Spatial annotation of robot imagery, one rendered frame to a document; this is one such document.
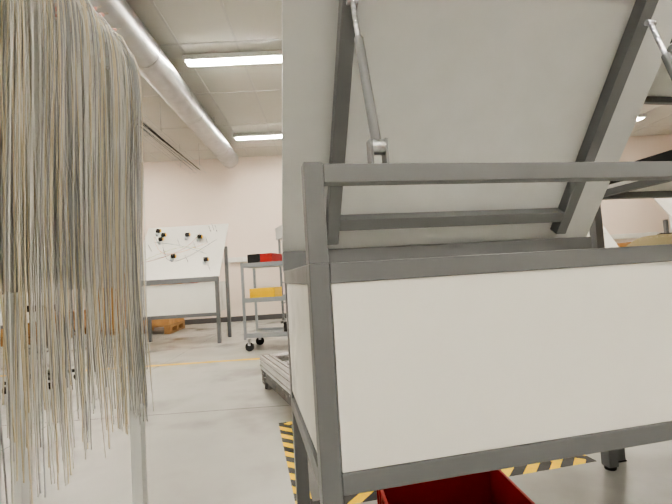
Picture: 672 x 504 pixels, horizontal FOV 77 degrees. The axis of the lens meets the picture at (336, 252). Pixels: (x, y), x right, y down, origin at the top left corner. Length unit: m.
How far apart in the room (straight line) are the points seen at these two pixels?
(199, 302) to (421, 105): 4.89
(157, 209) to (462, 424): 8.67
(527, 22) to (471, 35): 0.17
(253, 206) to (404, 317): 8.03
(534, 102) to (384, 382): 1.01
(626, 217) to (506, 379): 9.76
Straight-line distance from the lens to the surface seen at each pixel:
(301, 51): 1.23
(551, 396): 1.06
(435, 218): 1.46
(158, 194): 9.35
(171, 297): 5.99
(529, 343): 1.01
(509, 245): 1.68
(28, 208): 0.91
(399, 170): 0.89
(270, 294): 4.87
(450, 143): 1.42
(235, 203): 8.89
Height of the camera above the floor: 0.77
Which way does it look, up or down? 3 degrees up
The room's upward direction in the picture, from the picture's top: 4 degrees counter-clockwise
